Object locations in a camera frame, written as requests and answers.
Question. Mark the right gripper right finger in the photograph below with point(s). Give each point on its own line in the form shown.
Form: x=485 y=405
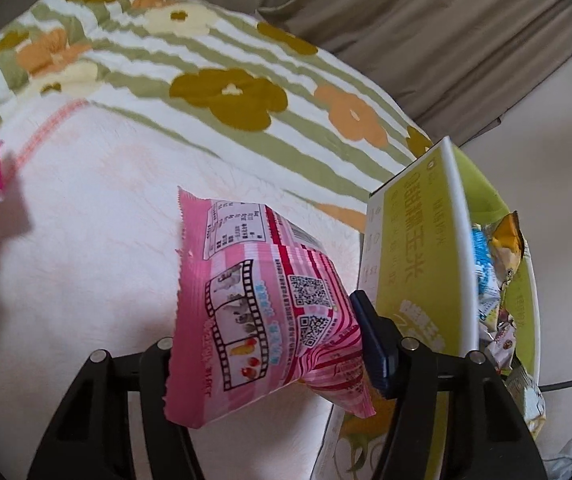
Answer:
x=453 y=417

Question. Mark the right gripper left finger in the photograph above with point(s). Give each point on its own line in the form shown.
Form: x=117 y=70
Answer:
x=89 y=438

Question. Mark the pink striped snack bag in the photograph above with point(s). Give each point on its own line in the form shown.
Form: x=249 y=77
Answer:
x=260 y=306

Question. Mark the white corn snack packet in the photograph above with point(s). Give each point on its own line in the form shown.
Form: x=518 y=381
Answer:
x=528 y=398

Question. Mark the white pink towel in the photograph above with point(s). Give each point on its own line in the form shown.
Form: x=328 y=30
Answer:
x=89 y=248

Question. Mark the green snack box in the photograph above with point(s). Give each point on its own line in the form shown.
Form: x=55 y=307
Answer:
x=426 y=265

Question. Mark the orange snack bag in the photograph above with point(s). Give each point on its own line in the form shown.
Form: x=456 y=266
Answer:
x=507 y=246

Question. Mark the floral striped quilt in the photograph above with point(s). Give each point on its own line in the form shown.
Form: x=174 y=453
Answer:
x=220 y=81

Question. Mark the beige curtain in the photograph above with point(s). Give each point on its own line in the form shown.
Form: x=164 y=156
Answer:
x=454 y=66

